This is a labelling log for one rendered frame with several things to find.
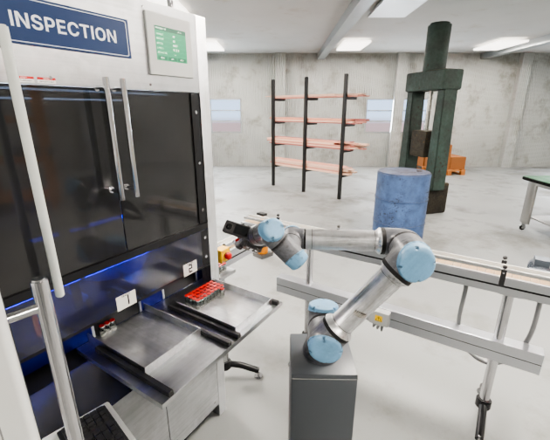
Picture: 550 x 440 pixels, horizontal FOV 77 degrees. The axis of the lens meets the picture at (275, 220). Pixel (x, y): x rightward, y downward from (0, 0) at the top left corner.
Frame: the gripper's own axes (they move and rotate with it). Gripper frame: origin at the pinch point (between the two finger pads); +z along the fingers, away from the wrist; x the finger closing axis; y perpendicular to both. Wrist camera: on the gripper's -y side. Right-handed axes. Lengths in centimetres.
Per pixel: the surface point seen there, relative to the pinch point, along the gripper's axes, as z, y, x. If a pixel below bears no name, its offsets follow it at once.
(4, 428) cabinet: -63, -36, -58
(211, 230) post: 34.5, -6.6, 7.2
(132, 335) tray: 20, -20, -48
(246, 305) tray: 21.4, 20.3, -20.5
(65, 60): -25, -74, 21
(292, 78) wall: 698, 109, 677
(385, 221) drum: 210, 210, 153
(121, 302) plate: 16, -29, -38
